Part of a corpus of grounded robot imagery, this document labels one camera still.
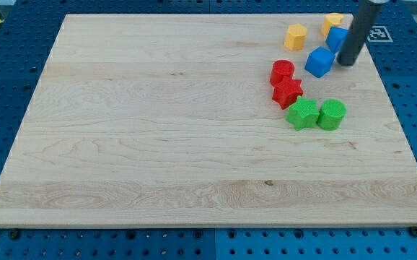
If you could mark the red star block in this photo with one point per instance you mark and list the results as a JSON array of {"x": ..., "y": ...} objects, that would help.
[{"x": 287, "y": 91}]

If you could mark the white fiducial marker tag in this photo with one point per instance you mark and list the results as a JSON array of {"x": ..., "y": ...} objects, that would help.
[{"x": 379, "y": 34}]

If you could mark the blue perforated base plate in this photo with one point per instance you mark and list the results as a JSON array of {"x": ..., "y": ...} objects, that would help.
[{"x": 26, "y": 37}]

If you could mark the green cylinder block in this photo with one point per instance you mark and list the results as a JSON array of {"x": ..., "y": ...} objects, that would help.
[{"x": 332, "y": 112}]

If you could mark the red cylinder block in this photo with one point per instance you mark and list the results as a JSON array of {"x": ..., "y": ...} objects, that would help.
[{"x": 281, "y": 69}]

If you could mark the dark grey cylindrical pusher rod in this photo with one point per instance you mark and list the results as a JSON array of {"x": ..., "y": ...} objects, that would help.
[{"x": 365, "y": 17}]

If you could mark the yellow heart block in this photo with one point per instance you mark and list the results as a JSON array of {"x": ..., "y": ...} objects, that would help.
[{"x": 331, "y": 20}]

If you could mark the green star block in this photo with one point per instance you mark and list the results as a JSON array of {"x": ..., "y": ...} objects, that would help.
[{"x": 303, "y": 113}]

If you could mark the wooden board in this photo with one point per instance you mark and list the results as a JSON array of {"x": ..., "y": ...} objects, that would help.
[{"x": 167, "y": 121}]

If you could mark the blue cube block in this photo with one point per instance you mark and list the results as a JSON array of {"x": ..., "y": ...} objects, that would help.
[{"x": 319, "y": 62}]

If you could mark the blue block behind rod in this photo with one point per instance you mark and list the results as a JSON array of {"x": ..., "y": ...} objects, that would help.
[{"x": 335, "y": 38}]

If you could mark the yellow hexagon block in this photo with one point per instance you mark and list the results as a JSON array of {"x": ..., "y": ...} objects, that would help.
[{"x": 295, "y": 37}]

